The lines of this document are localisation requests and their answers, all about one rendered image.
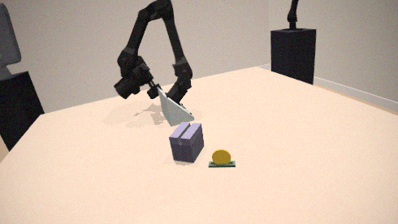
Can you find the gold coin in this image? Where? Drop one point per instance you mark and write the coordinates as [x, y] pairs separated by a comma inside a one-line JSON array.
[[221, 156]]

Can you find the dark green flat bar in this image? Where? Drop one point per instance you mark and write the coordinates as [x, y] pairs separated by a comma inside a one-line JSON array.
[[232, 163]]

